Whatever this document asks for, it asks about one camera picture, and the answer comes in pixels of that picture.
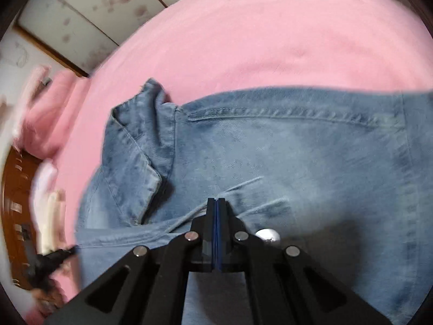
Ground floral sliding wardrobe doors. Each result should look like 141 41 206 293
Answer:
17 0 237 77

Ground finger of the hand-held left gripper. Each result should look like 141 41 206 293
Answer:
35 245 78 278

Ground pink bed sheet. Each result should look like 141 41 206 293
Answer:
54 0 433 312

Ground white wall cable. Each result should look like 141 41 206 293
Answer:
9 42 28 67

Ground pale pink cloth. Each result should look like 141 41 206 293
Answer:
30 161 59 210

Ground fuzzy pink blanket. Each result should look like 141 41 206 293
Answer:
12 65 51 139

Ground blue denim jeans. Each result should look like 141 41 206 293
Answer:
76 78 433 325

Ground pink pillow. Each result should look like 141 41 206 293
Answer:
24 71 92 160

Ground cream folded cloth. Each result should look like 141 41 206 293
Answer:
34 190 68 254

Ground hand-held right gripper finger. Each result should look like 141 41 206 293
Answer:
44 197 217 325
216 197 393 325

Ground brown wooden headboard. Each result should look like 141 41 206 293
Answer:
0 145 44 292

